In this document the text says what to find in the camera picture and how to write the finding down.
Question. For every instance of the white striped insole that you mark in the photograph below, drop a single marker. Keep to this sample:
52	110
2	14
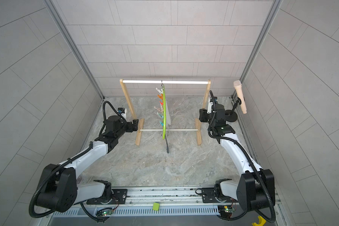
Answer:
168	119

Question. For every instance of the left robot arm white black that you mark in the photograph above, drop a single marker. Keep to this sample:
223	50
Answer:
67	172

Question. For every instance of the left circuit board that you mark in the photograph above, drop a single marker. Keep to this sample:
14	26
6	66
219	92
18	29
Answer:
105	212

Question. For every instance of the green sticky block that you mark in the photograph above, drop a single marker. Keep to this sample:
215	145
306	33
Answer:
156	206

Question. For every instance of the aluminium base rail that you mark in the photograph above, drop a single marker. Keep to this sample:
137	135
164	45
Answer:
163	195

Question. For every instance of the green clip hanger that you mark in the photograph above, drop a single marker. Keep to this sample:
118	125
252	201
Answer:
162	98

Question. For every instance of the right circuit board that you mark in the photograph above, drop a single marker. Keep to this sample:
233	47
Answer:
225	212

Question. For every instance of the yellow plastic hook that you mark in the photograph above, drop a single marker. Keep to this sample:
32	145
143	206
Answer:
261	222

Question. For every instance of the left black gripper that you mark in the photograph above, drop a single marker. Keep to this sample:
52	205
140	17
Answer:
135	125

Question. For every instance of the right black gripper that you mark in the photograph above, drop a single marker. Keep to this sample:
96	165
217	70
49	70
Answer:
203	116

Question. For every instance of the circuit board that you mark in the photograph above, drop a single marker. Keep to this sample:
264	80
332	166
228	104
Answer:
105	212
225	212

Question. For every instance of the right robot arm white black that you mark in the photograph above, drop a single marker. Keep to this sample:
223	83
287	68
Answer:
243	169

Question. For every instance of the black microphone stand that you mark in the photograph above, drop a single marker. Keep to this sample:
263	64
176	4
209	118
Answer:
234	113

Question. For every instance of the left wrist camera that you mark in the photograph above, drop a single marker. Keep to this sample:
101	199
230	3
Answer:
123	112

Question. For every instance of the wooden clothes rack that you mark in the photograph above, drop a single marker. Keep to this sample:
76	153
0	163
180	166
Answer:
123	84

